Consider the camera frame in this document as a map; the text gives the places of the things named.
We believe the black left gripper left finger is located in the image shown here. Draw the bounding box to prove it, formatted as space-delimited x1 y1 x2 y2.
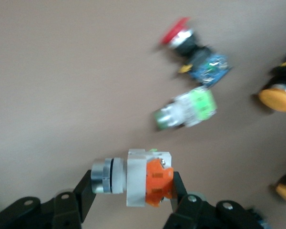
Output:
0 169 97 229

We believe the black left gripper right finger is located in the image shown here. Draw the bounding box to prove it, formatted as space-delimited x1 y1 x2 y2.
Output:
163 171 265 229

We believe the green button orange contact block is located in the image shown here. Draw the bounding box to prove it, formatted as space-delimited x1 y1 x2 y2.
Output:
90 147 175 208

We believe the brown table mat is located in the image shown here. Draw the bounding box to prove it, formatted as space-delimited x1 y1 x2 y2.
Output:
0 0 286 229

